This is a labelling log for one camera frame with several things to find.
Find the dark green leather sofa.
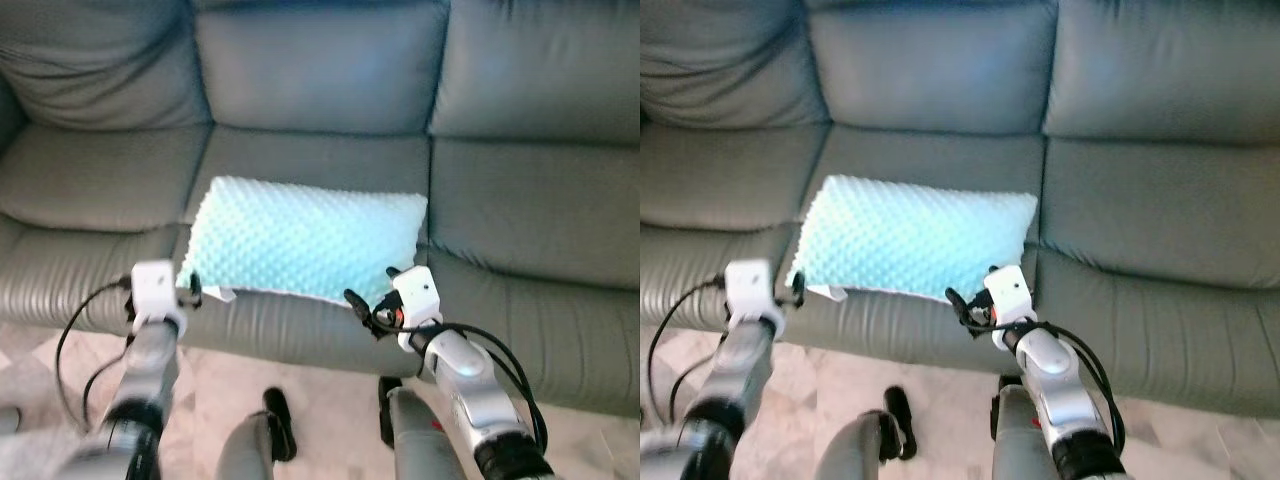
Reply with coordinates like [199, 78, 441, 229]
[0, 0, 641, 419]
[640, 0, 1280, 419]

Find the teal dotted pillow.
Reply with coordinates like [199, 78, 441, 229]
[787, 174, 1039, 304]
[180, 175, 429, 306]

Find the silver robot leg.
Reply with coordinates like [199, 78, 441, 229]
[815, 385, 916, 480]
[215, 388, 298, 480]
[378, 376, 466, 480]
[990, 375, 1061, 480]

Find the silver left robot leg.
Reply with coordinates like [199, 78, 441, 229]
[815, 385, 916, 480]
[215, 388, 298, 480]

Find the silver right robot leg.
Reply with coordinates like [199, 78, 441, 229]
[990, 375, 1061, 480]
[378, 376, 466, 480]

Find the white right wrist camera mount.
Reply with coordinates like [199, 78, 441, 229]
[985, 265, 1031, 351]
[390, 265, 443, 353]

